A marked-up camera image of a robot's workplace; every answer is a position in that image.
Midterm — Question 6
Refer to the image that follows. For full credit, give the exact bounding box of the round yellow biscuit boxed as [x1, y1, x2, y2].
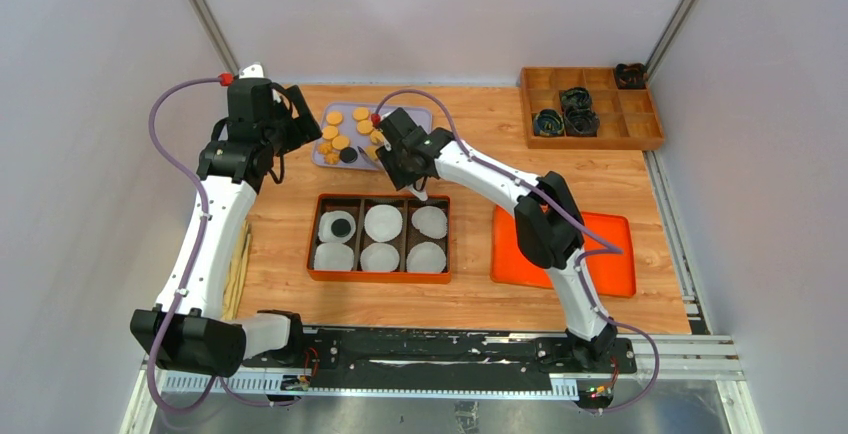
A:
[369, 130, 385, 146]

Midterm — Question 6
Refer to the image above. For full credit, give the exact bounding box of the lavender cookie tray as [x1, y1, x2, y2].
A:
[311, 101, 435, 173]

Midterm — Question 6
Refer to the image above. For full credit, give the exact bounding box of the black sandwich cookie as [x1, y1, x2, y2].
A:
[330, 218, 354, 242]
[339, 147, 359, 165]

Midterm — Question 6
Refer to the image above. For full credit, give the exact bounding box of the round yellow biscuit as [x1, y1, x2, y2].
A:
[356, 119, 374, 136]
[351, 106, 371, 122]
[322, 125, 339, 141]
[326, 110, 344, 126]
[331, 135, 350, 151]

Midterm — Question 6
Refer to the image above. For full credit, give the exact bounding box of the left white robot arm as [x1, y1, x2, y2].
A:
[130, 63, 321, 378]

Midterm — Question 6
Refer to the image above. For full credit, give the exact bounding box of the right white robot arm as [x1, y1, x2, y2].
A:
[371, 108, 618, 372]

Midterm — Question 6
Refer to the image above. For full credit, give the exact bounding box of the flower butter cookie upper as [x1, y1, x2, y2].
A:
[317, 142, 334, 155]

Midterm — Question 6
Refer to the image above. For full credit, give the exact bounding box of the white paper cup back-right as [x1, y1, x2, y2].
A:
[411, 206, 448, 239]

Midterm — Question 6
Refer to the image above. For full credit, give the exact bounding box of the white paper cup back-middle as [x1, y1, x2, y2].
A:
[364, 204, 403, 243]

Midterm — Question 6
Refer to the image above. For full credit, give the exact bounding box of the white paper cup back-left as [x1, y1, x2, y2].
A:
[318, 210, 356, 244]

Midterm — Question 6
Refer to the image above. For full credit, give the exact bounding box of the orange compartment box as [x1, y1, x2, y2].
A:
[306, 194, 452, 284]

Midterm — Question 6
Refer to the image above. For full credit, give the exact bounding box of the white paper cup front-right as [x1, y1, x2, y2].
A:
[406, 242, 447, 274]

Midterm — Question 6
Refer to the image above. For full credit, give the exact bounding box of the white paper cup front-middle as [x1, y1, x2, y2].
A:
[360, 243, 400, 273]

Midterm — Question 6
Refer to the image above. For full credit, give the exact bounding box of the white paper cup front-left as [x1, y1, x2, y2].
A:
[313, 243, 354, 272]

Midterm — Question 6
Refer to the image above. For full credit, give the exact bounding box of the rolled dark fabric left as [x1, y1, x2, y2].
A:
[532, 109, 565, 138]

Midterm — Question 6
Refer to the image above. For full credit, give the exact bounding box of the rolled dark fabric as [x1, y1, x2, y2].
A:
[559, 87, 592, 112]
[564, 109, 600, 137]
[532, 109, 565, 138]

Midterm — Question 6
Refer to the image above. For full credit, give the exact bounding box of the rolled dark fabric right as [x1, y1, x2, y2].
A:
[564, 109, 600, 137]

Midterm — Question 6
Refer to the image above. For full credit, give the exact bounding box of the rolled dark fabric top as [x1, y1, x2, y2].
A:
[559, 87, 592, 112]

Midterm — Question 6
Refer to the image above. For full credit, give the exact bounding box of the yellow cloth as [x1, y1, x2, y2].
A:
[222, 221, 252, 321]

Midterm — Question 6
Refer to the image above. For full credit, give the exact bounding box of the wooden compartment organizer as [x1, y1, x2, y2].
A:
[519, 67, 665, 151]

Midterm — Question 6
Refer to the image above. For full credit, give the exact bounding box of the orange box lid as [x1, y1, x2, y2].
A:
[490, 207, 637, 298]

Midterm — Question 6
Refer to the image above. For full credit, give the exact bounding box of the black object in corner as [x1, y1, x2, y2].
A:
[613, 63, 647, 90]

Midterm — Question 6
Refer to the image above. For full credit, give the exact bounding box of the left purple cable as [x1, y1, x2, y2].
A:
[145, 75, 230, 416]

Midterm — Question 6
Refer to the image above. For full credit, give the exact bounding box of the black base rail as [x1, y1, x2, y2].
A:
[243, 327, 637, 394]

